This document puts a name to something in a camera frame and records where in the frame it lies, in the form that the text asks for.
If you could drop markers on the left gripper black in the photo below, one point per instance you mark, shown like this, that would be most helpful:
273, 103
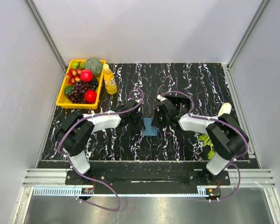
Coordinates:
139, 126

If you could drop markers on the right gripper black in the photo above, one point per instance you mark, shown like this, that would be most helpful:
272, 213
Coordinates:
156, 123

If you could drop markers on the blue card holder wallet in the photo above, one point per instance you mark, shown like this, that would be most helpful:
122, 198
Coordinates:
149, 129

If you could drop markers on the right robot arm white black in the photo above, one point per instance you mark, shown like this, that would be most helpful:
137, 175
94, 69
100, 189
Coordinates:
226, 136

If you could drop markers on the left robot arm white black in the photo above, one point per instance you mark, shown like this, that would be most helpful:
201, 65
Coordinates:
76, 130

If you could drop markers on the black card box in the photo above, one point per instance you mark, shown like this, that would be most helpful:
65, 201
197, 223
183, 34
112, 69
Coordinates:
182, 103

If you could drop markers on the yellow juice bottle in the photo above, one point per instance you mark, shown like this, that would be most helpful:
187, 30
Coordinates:
109, 79

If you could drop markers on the red apple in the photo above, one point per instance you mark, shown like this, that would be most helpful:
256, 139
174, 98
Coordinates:
90, 96

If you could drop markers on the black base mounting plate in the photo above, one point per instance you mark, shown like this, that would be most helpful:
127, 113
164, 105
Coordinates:
193, 173

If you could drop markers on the white celery stalk with leaves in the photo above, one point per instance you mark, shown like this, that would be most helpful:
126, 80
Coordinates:
225, 108

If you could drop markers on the dark purple grape bunch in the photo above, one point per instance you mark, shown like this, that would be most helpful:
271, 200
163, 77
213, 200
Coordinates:
76, 96

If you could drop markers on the green melon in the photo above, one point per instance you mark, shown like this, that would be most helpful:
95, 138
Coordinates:
94, 65

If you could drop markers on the green avocado fruit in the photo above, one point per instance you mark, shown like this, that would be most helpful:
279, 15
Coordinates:
67, 89

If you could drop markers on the yellow plastic tray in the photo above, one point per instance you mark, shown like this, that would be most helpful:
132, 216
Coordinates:
63, 102

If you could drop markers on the small red fruit cluster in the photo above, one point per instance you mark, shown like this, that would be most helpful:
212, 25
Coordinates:
73, 76

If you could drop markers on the green lime fruit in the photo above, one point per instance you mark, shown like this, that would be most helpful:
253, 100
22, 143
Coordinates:
75, 65

